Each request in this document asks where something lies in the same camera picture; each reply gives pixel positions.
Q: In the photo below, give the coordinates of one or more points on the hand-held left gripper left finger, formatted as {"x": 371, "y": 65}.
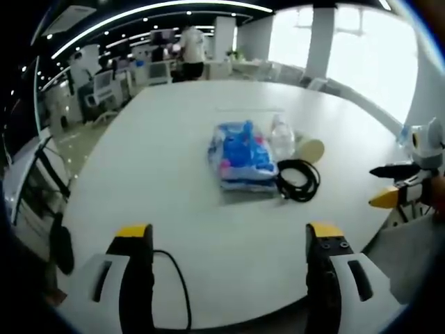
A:
{"x": 104, "y": 278}

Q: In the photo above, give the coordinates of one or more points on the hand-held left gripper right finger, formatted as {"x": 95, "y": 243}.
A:
{"x": 344, "y": 278}

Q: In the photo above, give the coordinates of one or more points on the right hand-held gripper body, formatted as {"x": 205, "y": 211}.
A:
{"x": 426, "y": 146}

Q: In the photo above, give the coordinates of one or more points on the round cream lid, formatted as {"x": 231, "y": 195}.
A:
{"x": 310, "y": 149}

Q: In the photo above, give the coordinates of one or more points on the clear plastic water bottle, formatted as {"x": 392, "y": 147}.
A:
{"x": 282, "y": 135}

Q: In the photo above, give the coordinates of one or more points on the blue plastic packet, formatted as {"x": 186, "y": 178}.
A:
{"x": 240, "y": 156}

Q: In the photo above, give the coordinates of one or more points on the person's right hand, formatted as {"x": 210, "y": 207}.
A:
{"x": 437, "y": 191}

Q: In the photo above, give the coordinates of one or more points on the black office chair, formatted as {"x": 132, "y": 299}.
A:
{"x": 45, "y": 195}

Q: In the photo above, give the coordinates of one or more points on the white table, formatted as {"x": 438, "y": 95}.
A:
{"x": 194, "y": 195}

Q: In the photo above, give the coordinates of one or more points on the white pillar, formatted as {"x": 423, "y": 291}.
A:
{"x": 317, "y": 38}

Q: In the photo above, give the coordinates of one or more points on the white machine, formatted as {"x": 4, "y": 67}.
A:
{"x": 104, "y": 85}

